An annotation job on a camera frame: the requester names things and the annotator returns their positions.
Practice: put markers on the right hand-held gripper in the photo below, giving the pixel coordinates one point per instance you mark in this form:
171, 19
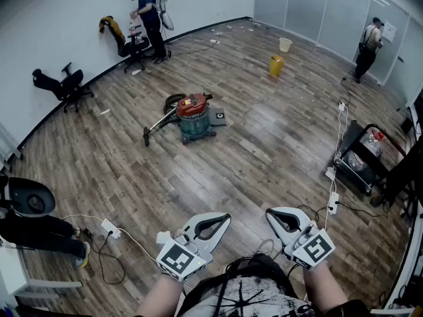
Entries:
312, 246

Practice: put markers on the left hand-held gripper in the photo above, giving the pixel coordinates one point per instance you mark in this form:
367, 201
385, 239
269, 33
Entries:
185, 256

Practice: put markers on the orange vacuum cleaner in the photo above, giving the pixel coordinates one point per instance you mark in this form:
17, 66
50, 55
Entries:
192, 106

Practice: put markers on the person's right forearm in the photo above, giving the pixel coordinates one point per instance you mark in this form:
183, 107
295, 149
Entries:
322, 286

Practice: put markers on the person's left forearm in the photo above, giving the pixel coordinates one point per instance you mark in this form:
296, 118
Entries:
162, 296

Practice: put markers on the person's beige shoe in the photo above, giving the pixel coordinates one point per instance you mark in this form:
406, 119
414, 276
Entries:
225, 268

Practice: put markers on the white power strip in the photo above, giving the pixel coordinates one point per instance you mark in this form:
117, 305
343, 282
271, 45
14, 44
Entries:
110, 228
215, 41
333, 203

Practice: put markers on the person's black trousers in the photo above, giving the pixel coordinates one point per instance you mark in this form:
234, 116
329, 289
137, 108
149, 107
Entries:
264, 269

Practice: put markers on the person's black white printed shirt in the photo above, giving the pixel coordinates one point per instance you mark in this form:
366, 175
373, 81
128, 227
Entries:
251, 299

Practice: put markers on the black cart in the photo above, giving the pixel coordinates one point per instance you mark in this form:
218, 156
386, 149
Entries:
355, 163

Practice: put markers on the white paper scrap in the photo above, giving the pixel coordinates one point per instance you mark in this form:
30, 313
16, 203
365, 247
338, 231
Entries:
137, 72
105, 112

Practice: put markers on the yellow waste bin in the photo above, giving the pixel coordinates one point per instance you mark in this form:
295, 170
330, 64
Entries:
276, 66

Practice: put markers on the cream waste bin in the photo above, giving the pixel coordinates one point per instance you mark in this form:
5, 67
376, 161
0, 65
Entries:
285, 45

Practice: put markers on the grey shell backpack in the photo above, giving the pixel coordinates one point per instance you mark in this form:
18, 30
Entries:
31, 198

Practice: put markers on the black office chair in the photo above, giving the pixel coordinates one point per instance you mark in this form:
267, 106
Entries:
67, 86
132, 49

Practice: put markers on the small labelled bottle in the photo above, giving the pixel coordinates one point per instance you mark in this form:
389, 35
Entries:
132, 30

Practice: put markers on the metal ladder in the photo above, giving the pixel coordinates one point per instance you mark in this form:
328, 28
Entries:
10, 147

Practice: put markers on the yellow jacket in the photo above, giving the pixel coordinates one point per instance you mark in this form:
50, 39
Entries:
114, 28

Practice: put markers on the grey white backpack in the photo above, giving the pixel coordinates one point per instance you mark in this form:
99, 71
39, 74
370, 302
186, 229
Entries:
163, 8

